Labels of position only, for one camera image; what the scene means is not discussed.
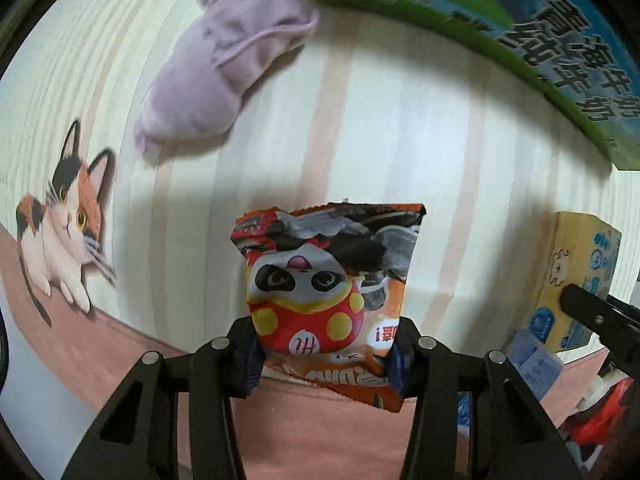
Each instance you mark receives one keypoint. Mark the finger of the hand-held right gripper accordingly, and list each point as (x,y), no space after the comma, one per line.
(600,317)

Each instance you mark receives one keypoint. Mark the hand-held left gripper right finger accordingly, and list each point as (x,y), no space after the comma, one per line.
(400,360)

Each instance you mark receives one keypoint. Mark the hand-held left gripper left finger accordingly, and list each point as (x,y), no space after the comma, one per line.
(248,360)

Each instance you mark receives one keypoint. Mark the orange panda snack packet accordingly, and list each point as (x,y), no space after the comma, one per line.
(320,285)

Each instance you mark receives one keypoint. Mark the yellow and blue tissue pack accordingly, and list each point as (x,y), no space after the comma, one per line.
(575,280)

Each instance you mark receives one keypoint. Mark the light blue packet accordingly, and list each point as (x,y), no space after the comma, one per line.
(530,365)

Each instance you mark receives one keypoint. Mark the red and white packet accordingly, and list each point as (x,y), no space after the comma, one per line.
(600,415)

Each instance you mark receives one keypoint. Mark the cat print blanket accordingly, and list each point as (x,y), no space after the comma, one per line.
(150,210)

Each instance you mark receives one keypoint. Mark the purple cloth pouch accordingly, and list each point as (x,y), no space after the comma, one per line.
(220,70)

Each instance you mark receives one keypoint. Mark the green and blue carton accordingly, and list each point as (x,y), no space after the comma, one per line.
(490,25)

